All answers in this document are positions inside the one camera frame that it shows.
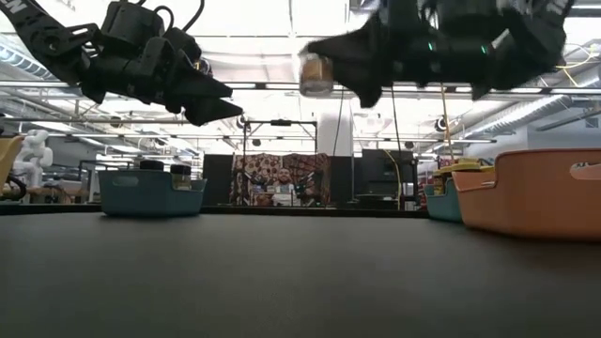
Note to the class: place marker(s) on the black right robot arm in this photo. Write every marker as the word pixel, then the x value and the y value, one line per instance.
pixel 530 42

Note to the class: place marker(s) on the black-lid herb jar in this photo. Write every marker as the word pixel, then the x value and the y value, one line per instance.
pixel 151 164
pixel 180 177

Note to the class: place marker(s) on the black aluminium table frame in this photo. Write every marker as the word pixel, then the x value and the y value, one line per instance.
pixel 282 210

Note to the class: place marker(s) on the black upright panel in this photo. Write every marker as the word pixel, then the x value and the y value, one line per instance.
pixel 217 180

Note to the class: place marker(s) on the yellow-lid dark spice jar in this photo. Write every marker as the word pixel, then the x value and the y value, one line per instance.
pixel 466 165
pixel 441 180

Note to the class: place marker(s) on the teal plastic bin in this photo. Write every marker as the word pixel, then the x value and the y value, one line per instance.
pixel 443 204

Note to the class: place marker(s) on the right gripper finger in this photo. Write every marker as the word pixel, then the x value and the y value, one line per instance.
pixel 352 44
pixel 364 82

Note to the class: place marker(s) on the coral plastic bin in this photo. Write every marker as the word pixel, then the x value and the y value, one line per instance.
pixel 530 202

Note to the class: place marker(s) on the small glass spice jar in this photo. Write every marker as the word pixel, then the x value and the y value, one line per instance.
pixel 315 75

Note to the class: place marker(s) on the person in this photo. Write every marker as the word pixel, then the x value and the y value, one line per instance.
pixel 283 188

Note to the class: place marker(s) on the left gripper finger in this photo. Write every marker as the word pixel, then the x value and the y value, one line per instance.
pixel 211 112
pixel 202 84

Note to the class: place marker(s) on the black table mat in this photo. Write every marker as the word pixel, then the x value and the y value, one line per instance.
pixel 282 277

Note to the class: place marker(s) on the white humanoid robot figure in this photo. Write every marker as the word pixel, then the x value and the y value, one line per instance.
pixel 33 157

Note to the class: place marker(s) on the red-brown patterned cloth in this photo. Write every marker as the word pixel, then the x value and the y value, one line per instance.
pixel 267 169

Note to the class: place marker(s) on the yellow-orange plastic bin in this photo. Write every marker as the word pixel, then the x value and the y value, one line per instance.
pixel 8 157

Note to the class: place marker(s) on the black tall frame stand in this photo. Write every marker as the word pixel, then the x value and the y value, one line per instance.
pixel 245 159

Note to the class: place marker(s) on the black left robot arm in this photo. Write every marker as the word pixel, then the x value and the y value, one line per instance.
pixel 42 37

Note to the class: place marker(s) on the black cabinet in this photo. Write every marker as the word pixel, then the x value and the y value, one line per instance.
pixel 380 171

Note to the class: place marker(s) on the blue plastic bin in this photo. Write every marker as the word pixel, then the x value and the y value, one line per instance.
pixel 150 195

